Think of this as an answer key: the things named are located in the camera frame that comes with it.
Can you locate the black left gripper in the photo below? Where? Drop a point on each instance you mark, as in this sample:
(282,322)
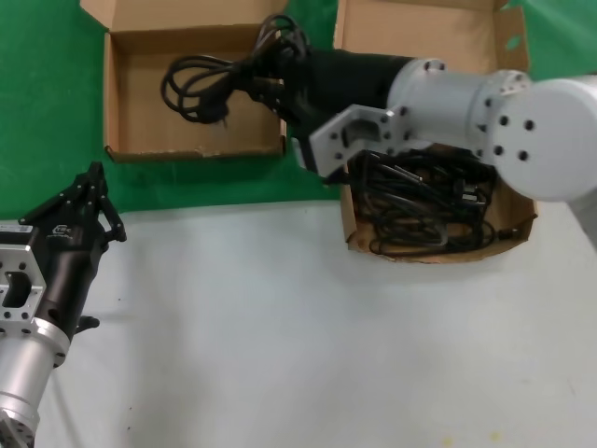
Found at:
(70,266)

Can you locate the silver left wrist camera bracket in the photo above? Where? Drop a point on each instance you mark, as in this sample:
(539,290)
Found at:
(18,280)

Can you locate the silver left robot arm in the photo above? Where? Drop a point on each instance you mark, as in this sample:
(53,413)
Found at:
(23,373)

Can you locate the deep brown cardboard box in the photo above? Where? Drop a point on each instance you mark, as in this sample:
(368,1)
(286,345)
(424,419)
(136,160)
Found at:
(396,28)

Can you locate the green table cloth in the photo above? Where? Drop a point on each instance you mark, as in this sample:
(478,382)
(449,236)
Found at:
(46,93)

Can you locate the shallow brown cardboard box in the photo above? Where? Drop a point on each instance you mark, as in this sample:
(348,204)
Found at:
(140,116)

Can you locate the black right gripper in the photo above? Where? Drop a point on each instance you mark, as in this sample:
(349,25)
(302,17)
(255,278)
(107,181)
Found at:
(340,84)

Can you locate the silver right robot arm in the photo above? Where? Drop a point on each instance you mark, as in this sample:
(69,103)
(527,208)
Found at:
(443,93)

